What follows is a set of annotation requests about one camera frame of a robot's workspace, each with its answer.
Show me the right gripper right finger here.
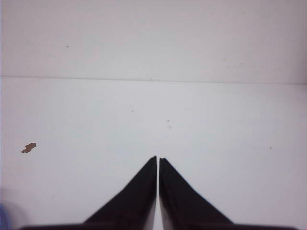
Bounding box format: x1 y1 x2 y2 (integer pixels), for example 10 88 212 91
159 158 294 230

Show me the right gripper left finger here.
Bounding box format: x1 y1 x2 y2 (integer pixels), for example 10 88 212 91
22 156 157 230

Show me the blue round plate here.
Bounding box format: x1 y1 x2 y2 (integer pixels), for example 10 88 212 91
0 205 10 230

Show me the small brown table stain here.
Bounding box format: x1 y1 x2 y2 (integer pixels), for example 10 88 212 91
21 142 36 153

